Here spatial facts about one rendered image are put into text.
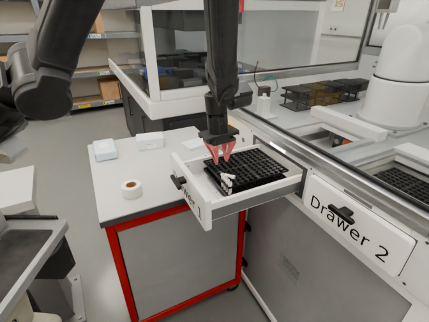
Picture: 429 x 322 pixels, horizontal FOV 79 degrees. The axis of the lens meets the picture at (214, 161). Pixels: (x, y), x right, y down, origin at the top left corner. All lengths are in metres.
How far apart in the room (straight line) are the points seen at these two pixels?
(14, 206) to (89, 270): 0.82
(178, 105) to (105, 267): 1.07
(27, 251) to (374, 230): 0.68
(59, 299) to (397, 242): 1.38
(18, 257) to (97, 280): 1.32
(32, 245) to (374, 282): 0.76
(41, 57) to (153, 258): 0.85
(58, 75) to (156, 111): 1.12
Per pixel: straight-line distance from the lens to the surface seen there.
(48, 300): 1.55
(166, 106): 1.55
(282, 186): 0.83
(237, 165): 0.86
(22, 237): 0.51
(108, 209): 0.96
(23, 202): 1.15
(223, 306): 1.56
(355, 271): 0.87
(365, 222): 0.73
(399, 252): 0.71
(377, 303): 0.88
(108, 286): 1.73
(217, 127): 0.70
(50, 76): 0.45
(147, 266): 1.14
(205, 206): 0.67
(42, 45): 0.45
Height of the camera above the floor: 1.34
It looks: 30 degrees down
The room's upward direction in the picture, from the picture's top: straight up
